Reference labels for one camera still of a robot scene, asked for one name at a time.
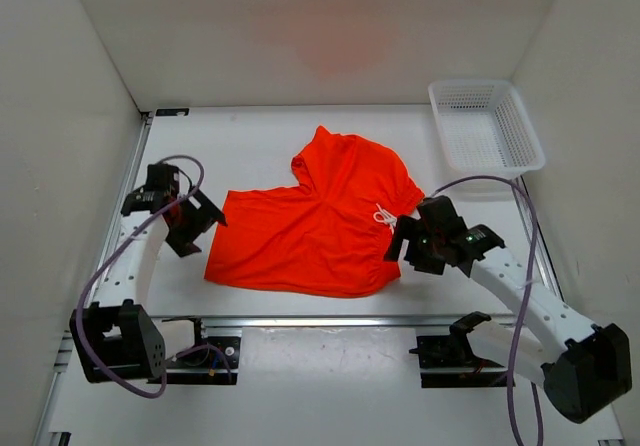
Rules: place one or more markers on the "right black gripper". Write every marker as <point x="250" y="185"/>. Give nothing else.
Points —
<point x="406" y="228"/>

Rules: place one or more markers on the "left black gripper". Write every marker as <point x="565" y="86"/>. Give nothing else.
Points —
<point x="205" y="217"/>

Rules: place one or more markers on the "orange shorts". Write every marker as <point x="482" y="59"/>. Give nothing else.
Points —
<point x="325" y="236"/>

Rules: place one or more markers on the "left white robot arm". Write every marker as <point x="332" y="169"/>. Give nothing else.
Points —
<point x="115" y="338"/>

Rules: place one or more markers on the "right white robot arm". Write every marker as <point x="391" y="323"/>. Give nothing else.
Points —
<point x="582" y="367"/>

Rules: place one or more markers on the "black corner label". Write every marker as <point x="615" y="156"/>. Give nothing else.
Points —
<point x="172" y="112"/>

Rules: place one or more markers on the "white plastic basket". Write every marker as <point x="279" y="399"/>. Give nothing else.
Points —
<point x="484" y="128"/>

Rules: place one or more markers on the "aluminium left rail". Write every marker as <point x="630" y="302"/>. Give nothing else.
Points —
<point x="130" y="163"/>

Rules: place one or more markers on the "aluminium front rail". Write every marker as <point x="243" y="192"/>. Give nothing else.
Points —
<point x="323" y="321"/>

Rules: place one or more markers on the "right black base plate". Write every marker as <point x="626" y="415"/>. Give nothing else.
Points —
<point x="442" y="367"/>

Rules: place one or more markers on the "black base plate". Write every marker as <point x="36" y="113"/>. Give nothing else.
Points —
<point x="442" y="367"/>
<point x="207" y="367"/>

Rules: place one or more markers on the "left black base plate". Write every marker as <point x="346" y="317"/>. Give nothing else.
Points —
<point x="207" y="367"/>

